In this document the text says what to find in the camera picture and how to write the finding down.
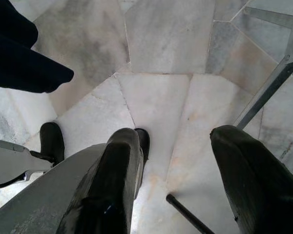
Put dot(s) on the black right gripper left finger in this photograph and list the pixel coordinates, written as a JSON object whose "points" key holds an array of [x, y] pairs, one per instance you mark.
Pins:
{"points": [[107, 190]]}

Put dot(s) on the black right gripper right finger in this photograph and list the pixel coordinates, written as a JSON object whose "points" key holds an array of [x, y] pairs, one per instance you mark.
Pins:
{"points": [[258, 190]]}

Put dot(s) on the navy polo shirt orange collar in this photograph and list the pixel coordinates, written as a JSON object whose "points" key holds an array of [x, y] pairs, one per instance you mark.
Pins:
{"points": [[14, 48]]}

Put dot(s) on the black metal rod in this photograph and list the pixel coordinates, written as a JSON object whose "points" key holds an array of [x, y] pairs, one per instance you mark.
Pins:
{"points": [[185, 211]]}

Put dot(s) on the silver robot left leg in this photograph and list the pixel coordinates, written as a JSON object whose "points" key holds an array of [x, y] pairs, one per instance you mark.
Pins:
{"points": [[9, 161]]}

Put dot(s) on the silver metal clothes rack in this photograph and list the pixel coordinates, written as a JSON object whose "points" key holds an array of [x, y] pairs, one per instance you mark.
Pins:
{"points": [[271, 17]]}

